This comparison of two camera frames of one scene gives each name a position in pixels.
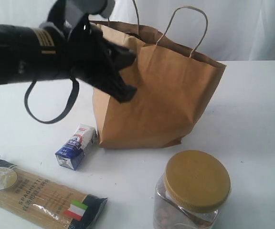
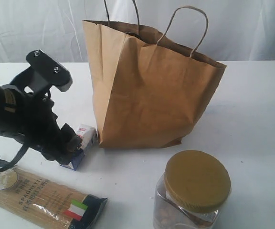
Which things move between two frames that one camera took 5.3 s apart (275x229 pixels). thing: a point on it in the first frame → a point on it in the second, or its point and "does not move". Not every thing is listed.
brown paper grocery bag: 175,88 does not move
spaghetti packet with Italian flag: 30,196 does not move
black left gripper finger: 122,57 → 70,140
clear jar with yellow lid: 188,195 does not move
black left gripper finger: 113,85 → 52,153
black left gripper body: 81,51 → 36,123
